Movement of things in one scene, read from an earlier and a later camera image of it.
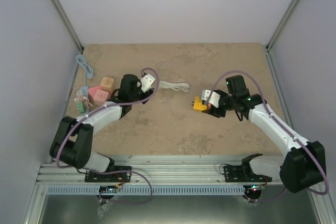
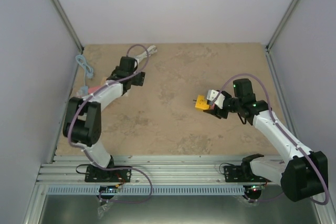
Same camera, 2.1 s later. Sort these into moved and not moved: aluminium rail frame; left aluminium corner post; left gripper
Moved: left gripper
Not moved: aluminium rail frame; left aluminium corner post
